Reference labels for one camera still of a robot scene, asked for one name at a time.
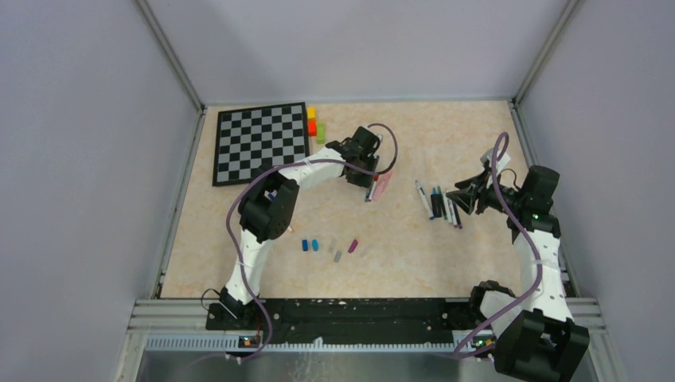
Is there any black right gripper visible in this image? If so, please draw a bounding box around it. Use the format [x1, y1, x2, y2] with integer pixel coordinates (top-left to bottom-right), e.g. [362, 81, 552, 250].
[447, 168, 525, 215]

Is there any white grey marker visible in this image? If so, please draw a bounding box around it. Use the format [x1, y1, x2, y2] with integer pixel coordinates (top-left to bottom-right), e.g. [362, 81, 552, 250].
[443, 191, 458, 228]

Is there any pink highlighter marker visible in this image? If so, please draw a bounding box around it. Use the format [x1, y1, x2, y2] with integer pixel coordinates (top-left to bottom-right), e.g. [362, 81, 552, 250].
[371, 172, 393, 201]

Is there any green transparent pen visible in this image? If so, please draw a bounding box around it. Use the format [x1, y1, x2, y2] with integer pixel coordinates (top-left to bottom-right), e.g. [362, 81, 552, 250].
[436, 185, 450, 220]

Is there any dark blue pen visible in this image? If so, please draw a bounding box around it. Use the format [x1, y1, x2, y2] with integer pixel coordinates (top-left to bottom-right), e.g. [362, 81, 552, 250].
[451, 201, 462, 229]

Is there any black blue highlighter marker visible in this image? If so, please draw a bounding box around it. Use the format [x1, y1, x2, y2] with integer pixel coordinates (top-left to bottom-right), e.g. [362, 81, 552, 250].
[431, 187, 443, 219]

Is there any white pen blue cap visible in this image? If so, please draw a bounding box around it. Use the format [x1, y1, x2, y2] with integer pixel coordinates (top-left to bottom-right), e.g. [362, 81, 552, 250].
[415, 180, 435, 220]

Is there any magenta pen cap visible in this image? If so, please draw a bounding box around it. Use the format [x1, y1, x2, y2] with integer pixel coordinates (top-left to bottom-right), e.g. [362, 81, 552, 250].
[348, 239, 359, 253]

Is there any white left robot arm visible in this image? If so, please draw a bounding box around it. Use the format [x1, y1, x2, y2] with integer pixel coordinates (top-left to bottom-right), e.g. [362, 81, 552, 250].
[219, 127, 381, 329]

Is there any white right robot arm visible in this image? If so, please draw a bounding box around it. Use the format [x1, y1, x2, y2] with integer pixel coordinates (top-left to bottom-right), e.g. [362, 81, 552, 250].
[447, 166, 590, 381]

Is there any green toy block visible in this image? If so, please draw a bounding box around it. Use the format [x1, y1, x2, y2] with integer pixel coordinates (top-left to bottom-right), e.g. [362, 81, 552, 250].
[316, 123, 326, 145]

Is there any orange toy block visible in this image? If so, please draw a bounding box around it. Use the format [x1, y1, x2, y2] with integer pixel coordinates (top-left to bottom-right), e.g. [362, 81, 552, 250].
[307, 119, 317, 137]

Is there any black and grey chessboard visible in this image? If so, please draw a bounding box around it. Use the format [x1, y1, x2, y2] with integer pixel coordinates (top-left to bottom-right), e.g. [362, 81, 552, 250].
[212, 102, 310, 187]

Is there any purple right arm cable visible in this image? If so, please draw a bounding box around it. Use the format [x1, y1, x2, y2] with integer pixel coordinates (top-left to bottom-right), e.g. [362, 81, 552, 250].
[448, 131, 544, 361]

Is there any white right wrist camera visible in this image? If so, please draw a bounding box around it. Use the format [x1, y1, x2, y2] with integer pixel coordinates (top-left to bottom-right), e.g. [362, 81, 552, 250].
[480, 148, 511, 176]

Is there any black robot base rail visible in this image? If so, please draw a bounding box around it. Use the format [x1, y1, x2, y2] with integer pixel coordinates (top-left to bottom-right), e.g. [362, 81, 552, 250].
[205, 298, 485, 345]

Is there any grey slotted cable duct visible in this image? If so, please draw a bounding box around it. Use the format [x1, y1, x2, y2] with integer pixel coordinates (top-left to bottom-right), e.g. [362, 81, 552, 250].
[145, 333, 461, 353]

